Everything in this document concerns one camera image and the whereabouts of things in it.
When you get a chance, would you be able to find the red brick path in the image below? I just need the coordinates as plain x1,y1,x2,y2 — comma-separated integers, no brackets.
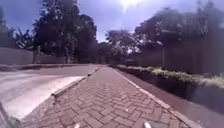
33,65,193,128

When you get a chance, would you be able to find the pale concrete kerb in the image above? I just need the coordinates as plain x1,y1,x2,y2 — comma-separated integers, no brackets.
49,65,102,99

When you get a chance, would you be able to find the low green hedge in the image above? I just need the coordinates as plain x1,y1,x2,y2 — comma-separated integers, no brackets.
114,64,224,89

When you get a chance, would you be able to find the row of tall trees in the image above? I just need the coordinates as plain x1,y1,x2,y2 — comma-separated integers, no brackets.
104,0,224,66
0,0,105,65

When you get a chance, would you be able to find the concrete drainage channel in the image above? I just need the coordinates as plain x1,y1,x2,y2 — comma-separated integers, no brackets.
111,66,224,128

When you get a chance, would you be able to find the grey paved road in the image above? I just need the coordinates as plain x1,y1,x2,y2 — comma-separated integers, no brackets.
0,64,101,121

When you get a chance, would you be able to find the dark boundary wall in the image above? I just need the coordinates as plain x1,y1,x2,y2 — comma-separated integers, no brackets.
133,41,224,76

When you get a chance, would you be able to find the pale grey wall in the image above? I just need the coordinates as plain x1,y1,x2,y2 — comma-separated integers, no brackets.
0,46,73,66

